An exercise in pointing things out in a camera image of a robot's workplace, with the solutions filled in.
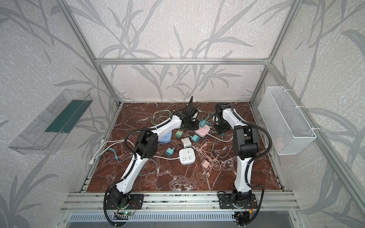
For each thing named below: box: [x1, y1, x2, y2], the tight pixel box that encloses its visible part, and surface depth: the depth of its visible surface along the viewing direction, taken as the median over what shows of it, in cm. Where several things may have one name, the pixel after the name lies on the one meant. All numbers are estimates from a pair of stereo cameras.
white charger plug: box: [181, 137, 192, 149], surface depth 96 cm
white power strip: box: [178, 147, 196, 165], surface depth 89 cm
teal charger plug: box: [165, 147, 175, 157], surface depth 92 cm
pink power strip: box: [194, 123, 211, 137], surface depth 102 cm
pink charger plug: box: [200, 159, 211, 169], surface depth 87 cm
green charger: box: [174, 130, 183, 140], surface depth 101 cm
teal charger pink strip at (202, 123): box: [199, 119, 206, 128], surface depth 101 cm
